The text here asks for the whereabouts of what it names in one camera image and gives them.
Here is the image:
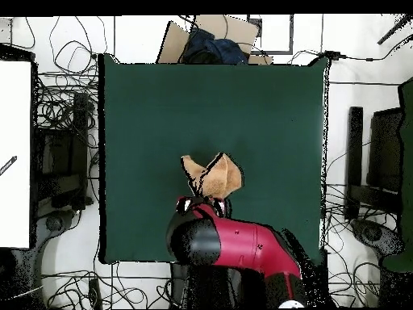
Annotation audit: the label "orange terry towel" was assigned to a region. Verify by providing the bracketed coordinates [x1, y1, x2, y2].
[180, 152, 244, 199]

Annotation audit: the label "dark green table cloth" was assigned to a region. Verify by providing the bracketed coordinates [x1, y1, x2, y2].
[97, 52, 331, 266]

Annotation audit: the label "black power strip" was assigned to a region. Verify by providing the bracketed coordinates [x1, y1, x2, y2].
[87, 278, 103, 309]

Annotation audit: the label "black stand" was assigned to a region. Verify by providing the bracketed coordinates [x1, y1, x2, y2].
[344, 106, 404, 222]
[31, 91, 94, 216]

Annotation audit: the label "dark blue jeans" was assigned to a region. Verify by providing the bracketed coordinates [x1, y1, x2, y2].
[181, 27, 250, 65]

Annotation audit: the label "black marker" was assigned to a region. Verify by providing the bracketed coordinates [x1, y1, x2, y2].
[0, 155, 18, 177]

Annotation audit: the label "white panel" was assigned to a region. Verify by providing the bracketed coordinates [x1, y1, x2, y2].
[0, 60, 32, 249]

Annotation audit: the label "black tripod leg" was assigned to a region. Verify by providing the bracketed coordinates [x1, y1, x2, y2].
[376, 14, 413, 45]

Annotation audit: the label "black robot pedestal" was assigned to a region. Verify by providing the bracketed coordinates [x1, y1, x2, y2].
[169, 262, 269, 309]

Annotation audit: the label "black square frame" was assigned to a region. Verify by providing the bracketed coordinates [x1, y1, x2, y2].
[247, 14, 294, 55]

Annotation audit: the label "thin black cable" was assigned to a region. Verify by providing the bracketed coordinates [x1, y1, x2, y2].
[288, 31, 413, 65]

